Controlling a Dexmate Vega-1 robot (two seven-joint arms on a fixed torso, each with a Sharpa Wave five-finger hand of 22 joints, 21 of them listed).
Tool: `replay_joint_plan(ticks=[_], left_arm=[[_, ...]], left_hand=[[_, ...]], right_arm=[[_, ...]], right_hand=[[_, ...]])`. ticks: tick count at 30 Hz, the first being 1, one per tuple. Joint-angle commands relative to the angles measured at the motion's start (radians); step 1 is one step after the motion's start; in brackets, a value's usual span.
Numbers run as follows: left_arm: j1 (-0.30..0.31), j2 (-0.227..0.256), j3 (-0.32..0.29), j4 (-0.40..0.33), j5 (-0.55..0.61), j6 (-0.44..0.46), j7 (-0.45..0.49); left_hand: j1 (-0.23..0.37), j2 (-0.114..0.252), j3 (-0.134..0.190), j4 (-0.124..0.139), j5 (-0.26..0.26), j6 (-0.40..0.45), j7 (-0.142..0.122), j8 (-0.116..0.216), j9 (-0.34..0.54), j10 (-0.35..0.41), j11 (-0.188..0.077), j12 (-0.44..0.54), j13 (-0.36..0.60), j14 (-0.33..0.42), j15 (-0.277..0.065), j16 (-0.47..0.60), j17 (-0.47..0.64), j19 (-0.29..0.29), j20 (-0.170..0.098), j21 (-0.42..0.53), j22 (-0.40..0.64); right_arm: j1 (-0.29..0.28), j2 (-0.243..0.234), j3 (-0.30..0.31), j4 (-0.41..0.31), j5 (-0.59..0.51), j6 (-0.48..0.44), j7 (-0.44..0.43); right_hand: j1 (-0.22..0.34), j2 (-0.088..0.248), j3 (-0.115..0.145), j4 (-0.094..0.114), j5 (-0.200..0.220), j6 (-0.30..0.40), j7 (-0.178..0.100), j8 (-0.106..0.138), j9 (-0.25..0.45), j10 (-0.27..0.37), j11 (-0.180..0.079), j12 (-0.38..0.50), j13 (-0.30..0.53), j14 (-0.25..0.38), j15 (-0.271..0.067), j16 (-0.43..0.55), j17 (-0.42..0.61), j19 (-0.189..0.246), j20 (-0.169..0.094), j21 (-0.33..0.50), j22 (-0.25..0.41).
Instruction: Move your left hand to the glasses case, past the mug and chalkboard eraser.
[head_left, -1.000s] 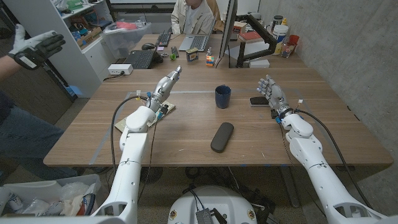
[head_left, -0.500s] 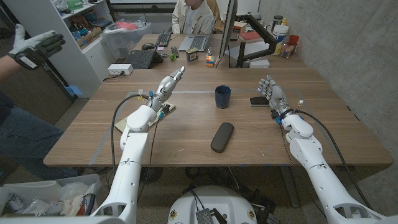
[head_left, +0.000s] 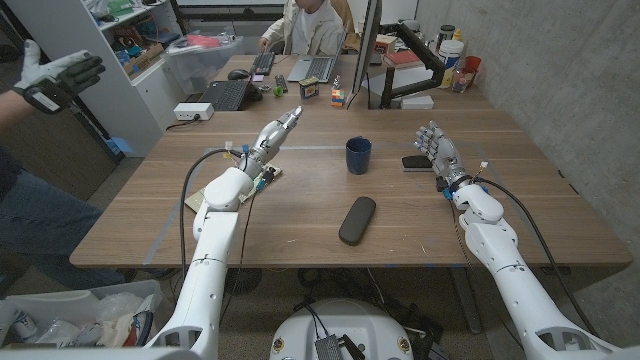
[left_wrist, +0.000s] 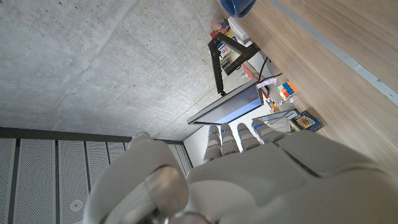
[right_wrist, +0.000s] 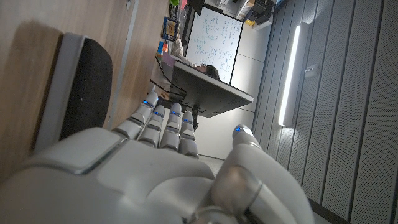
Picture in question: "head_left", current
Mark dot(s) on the brown chair back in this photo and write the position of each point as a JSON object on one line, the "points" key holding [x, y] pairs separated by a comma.
{"points": [[348, 22]]}

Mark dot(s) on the bare operator forearm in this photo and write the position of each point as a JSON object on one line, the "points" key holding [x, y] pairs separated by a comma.
{"points": [[12, 110]]}

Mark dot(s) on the yellow bottle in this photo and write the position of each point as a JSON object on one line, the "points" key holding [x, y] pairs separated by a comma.
{"points": [[457, 35]]}

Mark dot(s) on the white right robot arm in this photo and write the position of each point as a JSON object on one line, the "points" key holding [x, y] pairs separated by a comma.
{"points": [[515, 285]]}

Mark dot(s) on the dark blue mug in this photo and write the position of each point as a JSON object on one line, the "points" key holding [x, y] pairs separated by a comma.
{"points": [[358, 155]]}

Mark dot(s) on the small green object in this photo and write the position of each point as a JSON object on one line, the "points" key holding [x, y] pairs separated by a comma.
{"points": [[278, 91]]}

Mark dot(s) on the black round fan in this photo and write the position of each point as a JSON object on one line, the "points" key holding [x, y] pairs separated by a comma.
{"points": [[248, 281]]}

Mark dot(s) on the clear plastic storage bin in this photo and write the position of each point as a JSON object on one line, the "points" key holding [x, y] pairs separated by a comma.
{"points": [[200, 65]]}

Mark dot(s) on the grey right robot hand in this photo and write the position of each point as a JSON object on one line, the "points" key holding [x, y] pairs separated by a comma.
{"points": [[445, 155]]}

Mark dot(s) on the flat white box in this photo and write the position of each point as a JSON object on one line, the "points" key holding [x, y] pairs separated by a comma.
{"points": [[416, 102]]}

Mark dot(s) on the black lidded jar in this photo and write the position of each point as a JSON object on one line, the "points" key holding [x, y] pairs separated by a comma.
{"points": [[445, 34]]}

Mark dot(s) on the white plastic tub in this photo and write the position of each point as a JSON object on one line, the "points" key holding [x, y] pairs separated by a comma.
{"points": [[451, 54]]}

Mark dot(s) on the black remote control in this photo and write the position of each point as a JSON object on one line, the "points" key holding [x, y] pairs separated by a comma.
{"points": [[281, 83]]}

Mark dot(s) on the small printed box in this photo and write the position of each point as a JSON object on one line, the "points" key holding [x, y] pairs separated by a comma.
{"points": [[309, 88]]}

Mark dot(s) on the grey table leg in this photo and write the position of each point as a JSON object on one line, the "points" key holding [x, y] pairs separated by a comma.
{"points": [[465, 305]]}

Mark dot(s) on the computer monitor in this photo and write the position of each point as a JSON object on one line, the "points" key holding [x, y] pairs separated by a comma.
{"points": [[367, 45]]}

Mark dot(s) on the white plastic bin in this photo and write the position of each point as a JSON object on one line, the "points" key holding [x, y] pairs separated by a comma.
{"points": [[55, 302]]}

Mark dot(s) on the cardboard box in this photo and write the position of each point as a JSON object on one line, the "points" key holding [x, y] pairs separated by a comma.
{"points": [[142, 60]]}

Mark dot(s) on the black chalkboard eraser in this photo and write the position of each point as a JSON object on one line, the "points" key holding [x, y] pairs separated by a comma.
{"points": [[415, 162]]}

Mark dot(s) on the clear glass jar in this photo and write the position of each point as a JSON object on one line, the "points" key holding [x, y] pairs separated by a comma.
{"points": [[462, 81]]}

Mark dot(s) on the beige embossed mat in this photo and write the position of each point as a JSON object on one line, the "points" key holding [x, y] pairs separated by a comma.
{"points": [[195, 201]]}

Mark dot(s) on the operator body in jeans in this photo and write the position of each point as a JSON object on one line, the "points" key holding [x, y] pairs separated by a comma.
{"points": [[40, 225]]}

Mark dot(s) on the red book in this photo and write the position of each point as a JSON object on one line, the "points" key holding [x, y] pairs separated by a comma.
{"points": [[402, 59]]}

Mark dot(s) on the black glasses case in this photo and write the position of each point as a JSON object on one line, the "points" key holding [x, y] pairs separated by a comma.
{"points": [[357, 221]]}

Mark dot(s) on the orange box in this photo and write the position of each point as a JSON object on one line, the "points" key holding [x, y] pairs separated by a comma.
{"points": [[385, 44]]}

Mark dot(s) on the colourful puzzle cube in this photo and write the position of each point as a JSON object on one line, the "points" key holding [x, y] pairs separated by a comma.
{"points": [[337, 98]]}

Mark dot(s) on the small black keyboard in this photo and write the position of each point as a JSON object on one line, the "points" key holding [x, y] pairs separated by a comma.
{"points": [[263, 62]]}

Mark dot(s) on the white and black gloved hand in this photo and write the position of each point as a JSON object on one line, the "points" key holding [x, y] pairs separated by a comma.
{"points": [[50, 75]]}

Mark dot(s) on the white power strip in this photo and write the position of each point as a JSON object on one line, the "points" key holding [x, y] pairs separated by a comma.
{"points": [[192, 111]]}

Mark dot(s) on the seated person in beige jacket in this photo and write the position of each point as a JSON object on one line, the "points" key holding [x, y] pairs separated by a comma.
{"points": [[312, 30]]}

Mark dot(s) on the red cup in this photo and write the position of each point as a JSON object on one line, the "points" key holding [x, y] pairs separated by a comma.
{"points": [[472, 64]]}

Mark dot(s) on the silver laptop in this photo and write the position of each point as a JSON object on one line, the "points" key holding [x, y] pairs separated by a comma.
{"points": [[315, 67]]}

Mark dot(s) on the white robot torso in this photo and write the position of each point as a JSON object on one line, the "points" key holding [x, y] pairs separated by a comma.
{"points": [[345, 320]]}

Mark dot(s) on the black computer mouse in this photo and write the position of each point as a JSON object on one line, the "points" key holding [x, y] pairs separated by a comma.
{"points": [[238, 74]]}

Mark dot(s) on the grey heatsink module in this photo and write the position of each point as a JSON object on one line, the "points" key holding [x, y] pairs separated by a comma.
{"points": [[329, 348]]}

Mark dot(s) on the large black keyboard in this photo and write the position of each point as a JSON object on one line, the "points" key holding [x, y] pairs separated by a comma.
{"points": [[226, 95]]}

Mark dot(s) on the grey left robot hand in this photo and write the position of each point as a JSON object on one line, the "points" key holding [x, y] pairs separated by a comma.
{"points": [[270, 140]]}

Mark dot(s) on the white shelf unit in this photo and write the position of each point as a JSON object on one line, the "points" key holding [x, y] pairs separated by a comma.
{"points": [[120, 100]]}

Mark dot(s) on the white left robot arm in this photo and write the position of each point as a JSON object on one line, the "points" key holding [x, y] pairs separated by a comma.
{"points": [[210, 260]]}

